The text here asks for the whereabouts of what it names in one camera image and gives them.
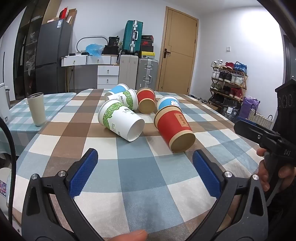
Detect rows of shoes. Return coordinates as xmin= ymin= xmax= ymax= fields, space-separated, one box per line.
xmin=210 ymin=60 xmax=248 ymax=107

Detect wooden door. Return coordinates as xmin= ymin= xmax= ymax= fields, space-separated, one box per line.
xmin=157 ymin=6 xmax=199 ymax=95

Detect purple bag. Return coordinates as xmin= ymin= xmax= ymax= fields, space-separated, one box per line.
xmin=239 ymin=96 xmax=261 ymax=119

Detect brown and blue checkered tablecloth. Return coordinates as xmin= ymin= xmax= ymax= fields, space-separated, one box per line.
xmin=9 ymin=88 xmax=267 ymax=241

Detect white dresser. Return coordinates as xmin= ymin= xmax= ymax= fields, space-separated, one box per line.
xmin=61 ymin=55 xmax=120 ymax=90

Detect white suitcase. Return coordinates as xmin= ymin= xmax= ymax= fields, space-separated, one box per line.
xmin=118 ymin=54 xmax=139 ymax=90

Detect silver suitcase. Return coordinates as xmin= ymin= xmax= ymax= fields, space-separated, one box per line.
xmin=136 ymin=58 xmax=159 ymax=91

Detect small white green-leaf paper cup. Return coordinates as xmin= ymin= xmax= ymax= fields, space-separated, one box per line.
xmin=115 ymin=89 xmax=139 ymax=111

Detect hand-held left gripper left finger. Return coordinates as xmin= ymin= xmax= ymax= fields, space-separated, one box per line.
xmin=22 ymin=148 xmax=102 ymax=241

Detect person's right hand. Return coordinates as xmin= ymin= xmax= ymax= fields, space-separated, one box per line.
xmin=256 ymin=148 xmax=296 ymax=193

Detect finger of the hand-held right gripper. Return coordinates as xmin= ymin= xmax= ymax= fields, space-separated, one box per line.
xmin=235 ymin=116 xmax=276 ymax=134
xmin=233 ymin=120 xmax=282 ymax=148

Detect large white green-leaf paper cup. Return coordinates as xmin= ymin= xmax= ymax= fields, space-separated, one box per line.
xmin=98 ymin=99 xmax=146 ymax=142

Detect person's left hand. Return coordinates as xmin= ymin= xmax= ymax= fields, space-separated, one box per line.
xmin=110 ymin=229 xmax=148 ymax=241

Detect blue and white paper cup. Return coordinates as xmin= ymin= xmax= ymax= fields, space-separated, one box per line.
xmin=104 ymin=83 xmax=129 ymax=102
xmin=157 ymin=95 xmax=180 ymax=111

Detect blue plastic bag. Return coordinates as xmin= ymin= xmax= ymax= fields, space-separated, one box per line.
xmin=86 ymin=43 xmax=105 ymax=58

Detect dark grey refrigerator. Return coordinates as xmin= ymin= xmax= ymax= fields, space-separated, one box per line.
xmin=35 ymin=19 xmax=73 ymax=93

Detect teal checkered tablecloth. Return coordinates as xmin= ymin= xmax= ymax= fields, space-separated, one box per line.
xmin=0 ymin=92 xmax=77 ymax=161

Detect oval mirror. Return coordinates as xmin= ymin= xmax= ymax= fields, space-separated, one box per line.
xmin=76 ymin=36 xmax=107 ymax=55

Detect wicker basket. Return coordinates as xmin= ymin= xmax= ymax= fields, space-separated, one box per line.
xmin=248 ymin=108 xmax=274 ymax=130

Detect large red paper cup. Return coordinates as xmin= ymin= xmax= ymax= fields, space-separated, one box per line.
xmin=154 ymin=106 xmax=196 ymax=153

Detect person's right forearm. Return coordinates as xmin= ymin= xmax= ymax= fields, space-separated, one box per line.
xmin=266 ymin=175 xmax=296 ymax=241

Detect small red paper cup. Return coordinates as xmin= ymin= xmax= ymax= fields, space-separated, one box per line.
xmin=136 ymin=88 xmax=156 ymax=114

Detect beige tumbler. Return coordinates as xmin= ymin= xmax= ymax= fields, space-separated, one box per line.
xmin=27 ymin=92 xmax=48 ymax=127

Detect black cable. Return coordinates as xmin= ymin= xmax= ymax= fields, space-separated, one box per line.
xmin=0 ymin=118 xmax=18 ymax=210

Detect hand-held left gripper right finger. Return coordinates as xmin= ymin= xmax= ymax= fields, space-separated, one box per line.
xmin=187 ymin=150 xmax=269 ymax=241

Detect white appliance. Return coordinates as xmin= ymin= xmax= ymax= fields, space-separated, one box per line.
xmin=0 ymin=83 xmax=11 ymax=124

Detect dark glass cabinet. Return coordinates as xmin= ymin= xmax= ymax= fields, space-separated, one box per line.
xmin=13 ymin=0 xmax=51 ymax=100

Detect cardboard box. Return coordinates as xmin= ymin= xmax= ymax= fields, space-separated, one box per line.
xmin=68 ymin=9 xmax=78 ymax=24

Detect wooden shoe rack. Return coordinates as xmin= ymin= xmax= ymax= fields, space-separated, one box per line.
xmin=209 ymin=66 xmax=248 ymax=110

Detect black bag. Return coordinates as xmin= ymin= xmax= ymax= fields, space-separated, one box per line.
xmin=101 ymin=36 xmax=120 ymax=55

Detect teal suitcase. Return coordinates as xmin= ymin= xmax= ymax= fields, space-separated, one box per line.
xmin=122 ymin=20 xmax=144 ymax=55

